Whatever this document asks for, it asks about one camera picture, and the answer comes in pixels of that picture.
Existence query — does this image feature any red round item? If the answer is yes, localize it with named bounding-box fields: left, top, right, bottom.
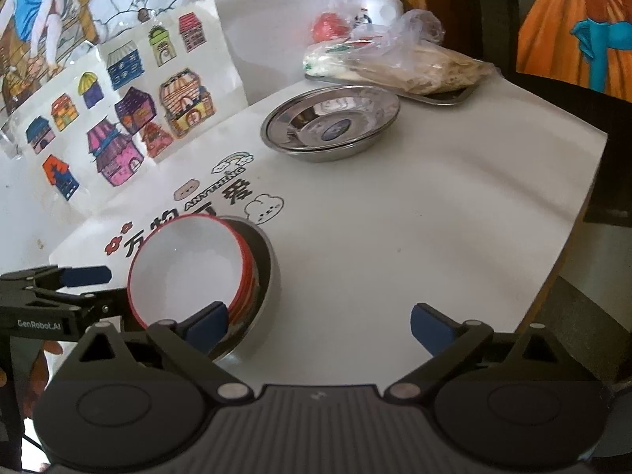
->
left=311, top=11, right=350, bottom=44

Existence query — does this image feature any person's left hand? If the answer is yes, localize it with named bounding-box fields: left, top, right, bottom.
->
left=30, top=343, right=65, bottom=396

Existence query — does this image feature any clear bag of white noodles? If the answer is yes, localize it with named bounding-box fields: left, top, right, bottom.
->
left=302, top=39, right=366, bottom=79

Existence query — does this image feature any steel bowl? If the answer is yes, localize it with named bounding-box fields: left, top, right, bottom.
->
left=207, top=216, right=283, bottom=362

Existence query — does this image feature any clear bag of tan food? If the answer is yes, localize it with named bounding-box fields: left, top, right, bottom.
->
left=346, top=9, right=495, bottom=96

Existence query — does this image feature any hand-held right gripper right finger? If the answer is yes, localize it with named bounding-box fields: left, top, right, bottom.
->
left=382, top=302, right=564, bottom=401

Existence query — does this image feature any steel tray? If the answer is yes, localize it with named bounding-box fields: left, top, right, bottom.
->
left=305, top=71, right=481, bottom=107

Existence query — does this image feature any steel plate with blue sticker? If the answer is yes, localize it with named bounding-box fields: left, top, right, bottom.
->
left=261, top=85, right=401, bottom=153

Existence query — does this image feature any coloured houses drawing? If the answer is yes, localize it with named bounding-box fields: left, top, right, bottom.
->
left=0, top=0, right=250, bottom=218

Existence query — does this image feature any coloured scene wall poster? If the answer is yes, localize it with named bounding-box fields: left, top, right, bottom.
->
left=0, top=0, right=191, bottom=117

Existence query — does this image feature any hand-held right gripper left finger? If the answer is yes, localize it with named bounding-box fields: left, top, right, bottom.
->
left=74, top=301, right=255, bottom=403

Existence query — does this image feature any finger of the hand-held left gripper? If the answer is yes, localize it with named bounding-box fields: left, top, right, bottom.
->
left=74, top=289, right=134, bottom=329
left=37, top=265, right=113, bottom=290

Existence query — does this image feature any orange dress wall poster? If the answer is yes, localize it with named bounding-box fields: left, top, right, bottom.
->
left=516, top=0, right=630, bottom=96

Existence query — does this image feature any white bowl with red rim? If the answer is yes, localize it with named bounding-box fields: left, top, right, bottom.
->
left=127, top=216, right=258, bottom=331

